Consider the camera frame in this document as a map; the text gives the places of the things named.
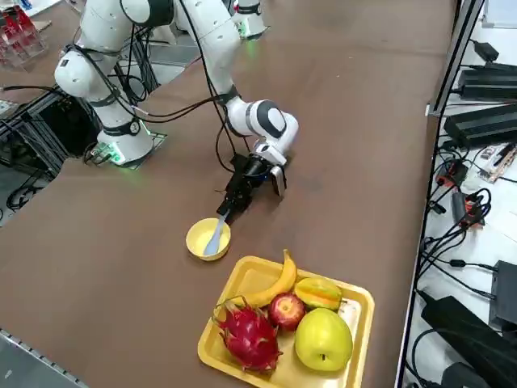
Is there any clear acrylic shelf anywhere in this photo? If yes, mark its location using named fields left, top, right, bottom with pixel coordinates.
left=0, top=7, right=52, bottom=72

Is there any black floor cable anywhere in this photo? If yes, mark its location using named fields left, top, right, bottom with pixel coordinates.
left=418, top=238, right=500, bottom=300

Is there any yellow plastic tray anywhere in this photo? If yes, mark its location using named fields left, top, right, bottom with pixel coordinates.
left=196, top=255, right=376, bottom=388

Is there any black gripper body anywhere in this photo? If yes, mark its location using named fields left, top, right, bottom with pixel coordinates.
left=229, top=154, right=271, bottom=191

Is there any aluminium table edge rail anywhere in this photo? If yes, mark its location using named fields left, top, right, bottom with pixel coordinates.
left=394, top=115, right=443, bottom=388

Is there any light blue plastic spoon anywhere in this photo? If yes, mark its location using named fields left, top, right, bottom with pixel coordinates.
left=201, top=213, right=229, bottom=256

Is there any yellow banana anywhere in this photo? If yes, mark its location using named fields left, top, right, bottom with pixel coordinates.
left=232, top=248, right=299, bottom=309

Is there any small black power adapter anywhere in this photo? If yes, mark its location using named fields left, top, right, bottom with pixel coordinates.
left=472, top=40, right=501, bottom=63

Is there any red and black device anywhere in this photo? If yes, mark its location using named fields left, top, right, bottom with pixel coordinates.
left=435, top=158, right=469, bottom=188

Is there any aluminium frame post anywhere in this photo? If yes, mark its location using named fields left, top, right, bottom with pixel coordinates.
left=424, top=0, right=485, bottom=117

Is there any pink dragon fruit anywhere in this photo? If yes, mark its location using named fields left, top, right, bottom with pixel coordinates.
left=212, top=297, right=284, bottom=375

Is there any red apple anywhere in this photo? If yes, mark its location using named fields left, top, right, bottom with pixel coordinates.
left=268, top=293, right=307, bottom=333

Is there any orange and black device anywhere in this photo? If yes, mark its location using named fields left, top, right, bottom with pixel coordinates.
left=451, top=192, right=492, bottom=230

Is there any yellow-green starfruit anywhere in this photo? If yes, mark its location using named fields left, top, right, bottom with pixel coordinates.
left=293, top=277, right=343, bottom=311

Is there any large yellow-green apple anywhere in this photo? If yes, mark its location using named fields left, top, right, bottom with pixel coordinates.
left=294, top=307, right=355, bottom=373

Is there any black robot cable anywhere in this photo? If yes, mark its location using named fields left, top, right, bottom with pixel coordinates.
left=72, top=44, right=227, bottom=120
left=176, top=0, right=243, bottom=173

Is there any white plastic object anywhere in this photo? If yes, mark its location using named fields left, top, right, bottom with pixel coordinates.
left=151, top=19, right=178, bottom=46

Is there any black box device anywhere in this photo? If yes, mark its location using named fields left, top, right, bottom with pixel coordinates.
left=487, top=260, right=517, bottom=331

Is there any yellow bowl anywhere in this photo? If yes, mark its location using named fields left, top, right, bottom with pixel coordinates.
left=185, top=217, right=233, bottom=262

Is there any big black power brick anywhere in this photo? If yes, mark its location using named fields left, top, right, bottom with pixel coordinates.
left=419, top=296, right=517, bottom=388

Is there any black aluminium frame rack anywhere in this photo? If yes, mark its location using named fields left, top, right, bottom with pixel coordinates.
left=0, top=84, right=102, bottom=181

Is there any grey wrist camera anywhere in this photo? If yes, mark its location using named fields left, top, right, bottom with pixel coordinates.
left=268, top=163, right=288, bottom=198

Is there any large black power supply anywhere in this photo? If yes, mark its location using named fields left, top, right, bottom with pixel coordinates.
left=443, top=103, right=517, bottom=149
left=458, top=62, right=517, bottom=101

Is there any printed packet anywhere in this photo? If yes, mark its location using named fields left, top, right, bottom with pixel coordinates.
left=478, top=141, right=517, bottom=183

